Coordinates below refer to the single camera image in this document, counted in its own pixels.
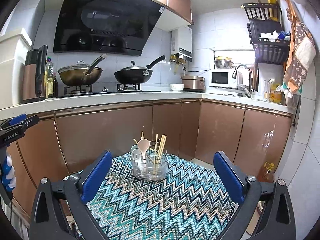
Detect bronze wok with glass lid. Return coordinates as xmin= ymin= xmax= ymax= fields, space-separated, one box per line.
xmin=57 ymin=54 xmax=107 ymax=87

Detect zigzag woven placemat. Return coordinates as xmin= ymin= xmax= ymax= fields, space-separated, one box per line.
xmin=87 ymin=153 xmax=236 ymax=239

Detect copper rice cooker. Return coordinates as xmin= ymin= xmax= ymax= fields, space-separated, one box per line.
xmin=181 ymin=75 xmax=205 ymax=93

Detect oil bottle on floor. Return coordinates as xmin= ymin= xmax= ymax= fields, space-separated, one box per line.
xmin=258 ymin=161 xmax=275 ymax=183

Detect black cable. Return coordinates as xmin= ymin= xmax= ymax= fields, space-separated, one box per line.
xmin=8 ymin=197 xmax=13 ymax=230

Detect white bowl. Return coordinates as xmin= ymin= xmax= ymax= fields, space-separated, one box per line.
xmin=170 ymin=83 xmax=184 ymax=92

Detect black range hood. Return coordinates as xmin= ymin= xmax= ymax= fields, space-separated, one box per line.
xmin=53 ymin=0 xmax=164 ymax=56

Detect white microwave oven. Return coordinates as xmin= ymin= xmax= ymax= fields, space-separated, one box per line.
xmin=209 ymin=69 xmax=236 ymax=89

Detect black wall dish rack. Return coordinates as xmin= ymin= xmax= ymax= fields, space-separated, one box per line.
xmin=241 ymin=3 xmax=290 ymax=65

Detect white ceramic spoon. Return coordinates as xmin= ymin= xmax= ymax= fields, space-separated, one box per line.
xmin=132 ymin=148 xmax=144 ymax=174

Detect light blue ceramic soup spoon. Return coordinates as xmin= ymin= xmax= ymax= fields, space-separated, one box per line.
xmin=130 ymin=145 xmax=142 ymax=160

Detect yellow oil bottle on counter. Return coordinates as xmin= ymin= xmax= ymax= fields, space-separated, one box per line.
xmin=268 ymin=79 xmax=281 ymax=104

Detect steel bowls on microwave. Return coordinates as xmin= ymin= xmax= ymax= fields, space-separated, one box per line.
xmin=214 ymin=56 xmax=234 ymax=69

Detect chrome kitchen faucet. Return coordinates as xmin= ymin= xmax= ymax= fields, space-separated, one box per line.
xmin=232 ymin=64 xmax=253 ymax=99

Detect copper lower cabinets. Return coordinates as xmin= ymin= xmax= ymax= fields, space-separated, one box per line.
xmin=8 ymin=99 xmax=292 ymax=217

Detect black gas stove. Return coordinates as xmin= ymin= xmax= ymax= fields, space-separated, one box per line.
xmin=58 ymin=83 xmax=161 ymax=98

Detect white water heater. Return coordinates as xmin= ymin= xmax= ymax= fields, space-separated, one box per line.
xmin=171 ymin=27 xmax=193 ymax=62

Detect copper upper cabinet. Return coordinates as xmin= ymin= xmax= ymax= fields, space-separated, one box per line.
xmin=154 ymin=0 xmax=193 ymax=31

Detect oil bottles beside stove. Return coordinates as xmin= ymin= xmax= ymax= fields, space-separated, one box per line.
xmin=46 ymin=57 xmax=57 ymax=98

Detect blue white gloved left hand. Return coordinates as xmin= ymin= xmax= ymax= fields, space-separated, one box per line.
xmin=1 ymin=153 xmax=16 ymax=192

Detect white appliance at left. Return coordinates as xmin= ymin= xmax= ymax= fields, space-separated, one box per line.
xmin=0 ymin=0 xmax=45 ymax=109

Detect pink beige ceramic spoon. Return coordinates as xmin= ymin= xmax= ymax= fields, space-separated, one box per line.
xmin=138 ymin=139 xmax=150 ymax=163

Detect patterned hanging apron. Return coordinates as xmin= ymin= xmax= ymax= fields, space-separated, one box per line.
xmin=284 ymin=0 xmax=316 ymax=94

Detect wire utensil basket plastic liner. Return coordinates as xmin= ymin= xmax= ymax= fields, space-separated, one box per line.
xmin=131 ymin=141 xmax=168 ymax=181

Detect black wok pan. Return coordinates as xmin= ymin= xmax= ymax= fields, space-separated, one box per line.
xmin=114 ymin=55 xmax=165 ymax=85

